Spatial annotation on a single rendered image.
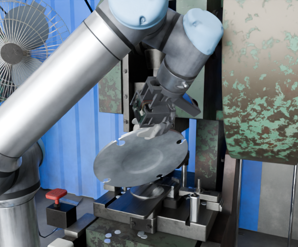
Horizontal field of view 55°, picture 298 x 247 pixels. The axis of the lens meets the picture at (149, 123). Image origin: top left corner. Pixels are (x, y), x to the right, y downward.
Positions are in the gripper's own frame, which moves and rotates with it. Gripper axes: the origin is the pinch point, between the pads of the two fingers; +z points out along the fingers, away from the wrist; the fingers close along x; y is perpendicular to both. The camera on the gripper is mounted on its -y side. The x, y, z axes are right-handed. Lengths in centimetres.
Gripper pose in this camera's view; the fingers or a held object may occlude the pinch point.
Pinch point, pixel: (148, 133)
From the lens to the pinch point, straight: 76.0
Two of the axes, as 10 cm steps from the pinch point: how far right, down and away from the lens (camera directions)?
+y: -8.8, 0.8, -4.7
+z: -3.4, 5.9, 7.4
